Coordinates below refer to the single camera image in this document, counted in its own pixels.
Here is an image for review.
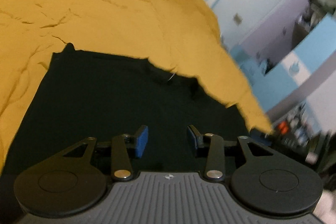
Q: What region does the yellow quilt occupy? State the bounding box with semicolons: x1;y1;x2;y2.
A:
0;0;274;177

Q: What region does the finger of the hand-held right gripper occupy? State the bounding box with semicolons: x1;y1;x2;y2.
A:
250;129;274;146

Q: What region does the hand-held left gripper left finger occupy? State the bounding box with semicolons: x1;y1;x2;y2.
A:
59;125;149;180

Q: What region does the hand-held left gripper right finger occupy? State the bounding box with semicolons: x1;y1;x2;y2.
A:
186;125;279;180

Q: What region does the white and blue wardrobe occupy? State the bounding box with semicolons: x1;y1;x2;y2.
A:
230;0;336;119

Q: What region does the black long-sleeve sweater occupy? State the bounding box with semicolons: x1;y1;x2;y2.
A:
0;42;252;224

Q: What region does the red toy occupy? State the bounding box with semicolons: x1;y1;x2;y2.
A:
277;121;289;134

